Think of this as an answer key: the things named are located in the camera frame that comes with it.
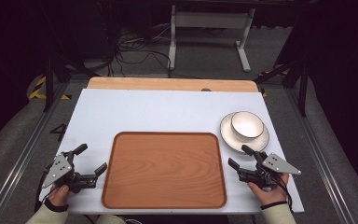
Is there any black tripod stand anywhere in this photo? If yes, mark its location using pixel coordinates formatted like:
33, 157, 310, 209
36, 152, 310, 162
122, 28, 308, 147
254, 54, 310, 119
41, 50, 102, 114

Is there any person's left hand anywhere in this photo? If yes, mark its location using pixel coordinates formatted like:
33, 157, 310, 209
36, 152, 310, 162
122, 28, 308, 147
48, 184, 72, 207

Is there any white plate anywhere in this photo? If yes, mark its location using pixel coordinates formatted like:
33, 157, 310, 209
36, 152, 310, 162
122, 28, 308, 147
219, 111, 270, 154

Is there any black right wristband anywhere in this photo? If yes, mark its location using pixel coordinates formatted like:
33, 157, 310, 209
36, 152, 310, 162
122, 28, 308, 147
259, 201, 289, 211

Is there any person's right hand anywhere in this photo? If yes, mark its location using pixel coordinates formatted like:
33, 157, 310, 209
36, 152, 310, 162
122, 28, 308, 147
246, 173, 290, 207

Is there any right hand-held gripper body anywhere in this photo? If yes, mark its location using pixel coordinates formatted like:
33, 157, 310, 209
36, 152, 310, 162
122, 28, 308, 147
237, 150, 302, 191

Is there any wooden tray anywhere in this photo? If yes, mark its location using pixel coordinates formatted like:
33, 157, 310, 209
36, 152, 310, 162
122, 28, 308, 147
101, 131, 228, 210

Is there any yellow black hazard tape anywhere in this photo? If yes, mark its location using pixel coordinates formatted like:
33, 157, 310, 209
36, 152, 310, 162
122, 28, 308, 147
258, 63, 291, 99
27, 76, 73, 102

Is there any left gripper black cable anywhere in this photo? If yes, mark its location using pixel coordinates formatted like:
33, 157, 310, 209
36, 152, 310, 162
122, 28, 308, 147
34, 167, 54, 214

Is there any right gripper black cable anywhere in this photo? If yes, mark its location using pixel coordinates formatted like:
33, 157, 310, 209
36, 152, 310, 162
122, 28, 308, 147
274, 173, 295, 214

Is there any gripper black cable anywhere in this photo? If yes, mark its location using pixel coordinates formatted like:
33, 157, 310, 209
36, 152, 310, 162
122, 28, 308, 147
274, 173, 295, 214
34, 167, 54, 214

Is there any white bowl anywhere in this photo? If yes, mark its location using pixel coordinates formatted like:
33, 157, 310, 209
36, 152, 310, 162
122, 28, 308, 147
229, 110, 266, 143

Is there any bundle of black floor cables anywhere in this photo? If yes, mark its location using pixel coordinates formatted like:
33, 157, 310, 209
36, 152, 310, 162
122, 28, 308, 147
103, 22, 172, 78

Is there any white metal stand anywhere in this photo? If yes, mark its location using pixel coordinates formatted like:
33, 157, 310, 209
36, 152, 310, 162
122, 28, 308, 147
167, 4, 256, 74

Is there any black wristband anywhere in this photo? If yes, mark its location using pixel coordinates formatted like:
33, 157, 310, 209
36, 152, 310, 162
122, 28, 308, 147
259, 201, 289, 211
43, 198, 70, 214

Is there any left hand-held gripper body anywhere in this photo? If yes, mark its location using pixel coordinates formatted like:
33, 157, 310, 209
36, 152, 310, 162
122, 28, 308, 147
41, 150, 99, 194

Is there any black left wristband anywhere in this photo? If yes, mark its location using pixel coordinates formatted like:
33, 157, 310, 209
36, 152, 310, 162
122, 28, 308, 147
43, 198, 70, 214

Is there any white table cover board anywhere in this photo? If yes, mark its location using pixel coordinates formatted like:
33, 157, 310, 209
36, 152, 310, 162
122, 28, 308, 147
39, 88, 306, 216

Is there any aluminium floor rail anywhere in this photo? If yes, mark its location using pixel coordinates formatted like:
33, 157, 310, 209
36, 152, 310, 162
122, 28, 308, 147
0, 81, 73, 224
282, 87, 358, 224

